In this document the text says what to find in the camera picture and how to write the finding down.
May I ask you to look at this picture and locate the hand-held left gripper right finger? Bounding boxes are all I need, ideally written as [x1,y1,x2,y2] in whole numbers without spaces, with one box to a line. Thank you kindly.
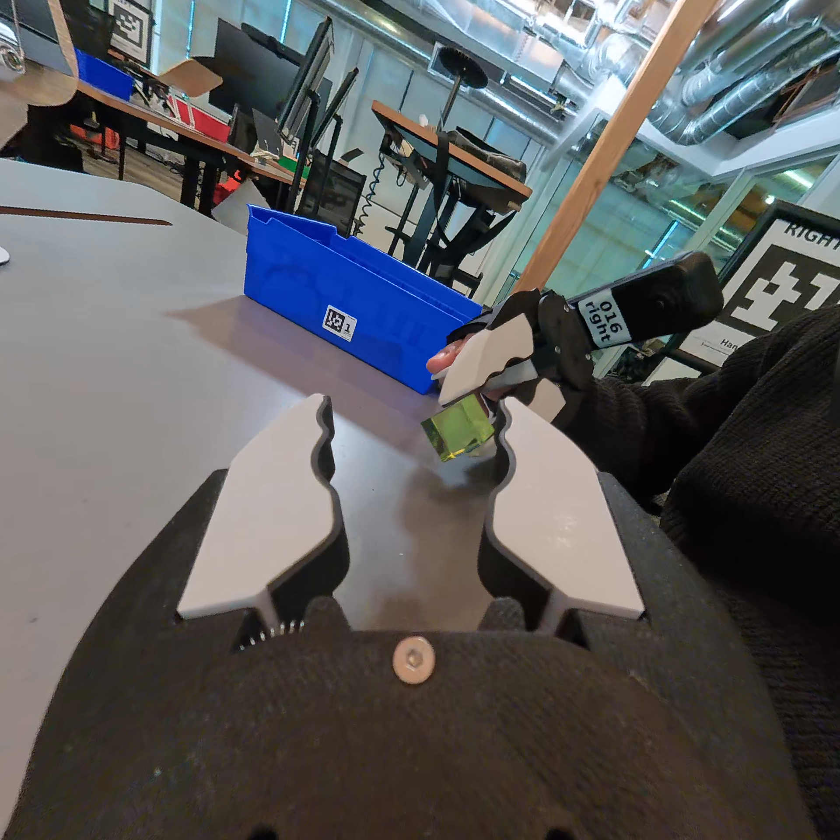
[478,397,647,632]

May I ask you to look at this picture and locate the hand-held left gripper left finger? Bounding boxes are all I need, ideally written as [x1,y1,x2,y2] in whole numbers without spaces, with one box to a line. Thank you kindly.
[176,392,350,624]

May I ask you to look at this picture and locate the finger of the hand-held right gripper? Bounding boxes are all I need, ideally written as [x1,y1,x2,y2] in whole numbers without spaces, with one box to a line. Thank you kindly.
[484,358,567,425]
[437,320,538,409]

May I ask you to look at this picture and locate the green transparent cube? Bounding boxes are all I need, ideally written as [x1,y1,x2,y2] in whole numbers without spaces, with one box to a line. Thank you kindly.
[420,396,497,464]

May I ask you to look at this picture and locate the blue bin with marker label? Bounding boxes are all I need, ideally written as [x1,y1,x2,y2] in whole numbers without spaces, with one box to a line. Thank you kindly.
[244,203,483,395]

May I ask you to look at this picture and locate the dark bag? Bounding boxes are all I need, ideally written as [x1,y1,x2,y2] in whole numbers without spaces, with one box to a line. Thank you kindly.
[445,128,528,188]

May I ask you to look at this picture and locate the framed marker sign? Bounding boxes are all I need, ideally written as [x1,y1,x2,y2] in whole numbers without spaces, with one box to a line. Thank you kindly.
[676,200,840,368]

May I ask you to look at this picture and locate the black mesh office chair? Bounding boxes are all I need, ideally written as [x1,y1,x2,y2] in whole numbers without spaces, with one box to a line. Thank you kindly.
[298,151,368,236]

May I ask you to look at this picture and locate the wooden standing desk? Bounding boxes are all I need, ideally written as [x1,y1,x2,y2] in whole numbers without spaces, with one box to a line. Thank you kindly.
[371,98,534,293]

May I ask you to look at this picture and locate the black computer monitor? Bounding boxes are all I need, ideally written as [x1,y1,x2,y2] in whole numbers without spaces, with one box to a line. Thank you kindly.
[209,18,319,132]
[276,16,334,142]
[326,66,361,155]

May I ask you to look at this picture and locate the silver ventilation ducts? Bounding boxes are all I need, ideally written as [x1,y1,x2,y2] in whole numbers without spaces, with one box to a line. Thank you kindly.
[430,0,840,147]

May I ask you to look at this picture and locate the red plastic bin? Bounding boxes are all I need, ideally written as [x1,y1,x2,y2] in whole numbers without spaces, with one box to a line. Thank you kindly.
[167,92,232,144]

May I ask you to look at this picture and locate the small blue plastic bin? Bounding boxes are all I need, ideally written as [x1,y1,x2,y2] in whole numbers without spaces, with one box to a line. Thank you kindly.
[73,47,135,101]

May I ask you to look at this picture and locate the square marker sign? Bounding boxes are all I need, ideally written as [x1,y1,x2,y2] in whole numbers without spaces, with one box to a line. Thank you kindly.
[107,0,154,64]

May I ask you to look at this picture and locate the white tablet stand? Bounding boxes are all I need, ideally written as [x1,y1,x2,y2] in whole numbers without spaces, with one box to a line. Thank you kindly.
[0,41,27,268]

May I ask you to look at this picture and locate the wooden post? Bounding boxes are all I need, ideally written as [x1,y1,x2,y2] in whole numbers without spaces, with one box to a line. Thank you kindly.
[517,0,719,299]

